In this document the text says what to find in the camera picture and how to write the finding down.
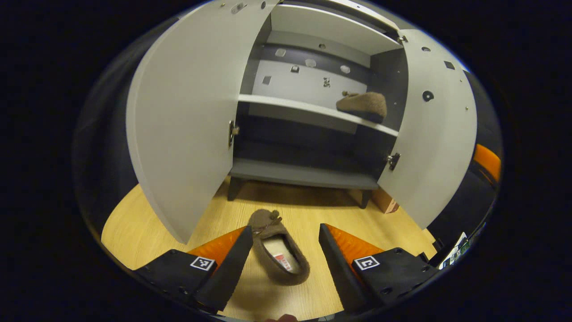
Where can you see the brown fuzzy shoe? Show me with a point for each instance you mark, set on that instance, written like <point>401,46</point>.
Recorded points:
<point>263,223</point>
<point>366,105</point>

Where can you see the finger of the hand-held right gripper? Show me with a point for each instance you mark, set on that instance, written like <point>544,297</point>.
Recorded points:
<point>488,161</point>

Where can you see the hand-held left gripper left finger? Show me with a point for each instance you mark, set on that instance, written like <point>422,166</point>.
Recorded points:
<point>228,268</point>

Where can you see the white printed card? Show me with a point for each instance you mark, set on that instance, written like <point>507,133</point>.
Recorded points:
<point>460,248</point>

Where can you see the white shoe cabinet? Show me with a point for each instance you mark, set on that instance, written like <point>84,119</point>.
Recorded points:
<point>304,174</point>

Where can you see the brown book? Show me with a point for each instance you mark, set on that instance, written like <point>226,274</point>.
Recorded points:
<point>383,201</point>

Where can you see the white shoe cabinet door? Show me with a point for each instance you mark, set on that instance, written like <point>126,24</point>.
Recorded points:
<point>438,147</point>
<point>187,112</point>

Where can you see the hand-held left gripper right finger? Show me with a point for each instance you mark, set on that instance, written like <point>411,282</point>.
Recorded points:
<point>339,268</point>

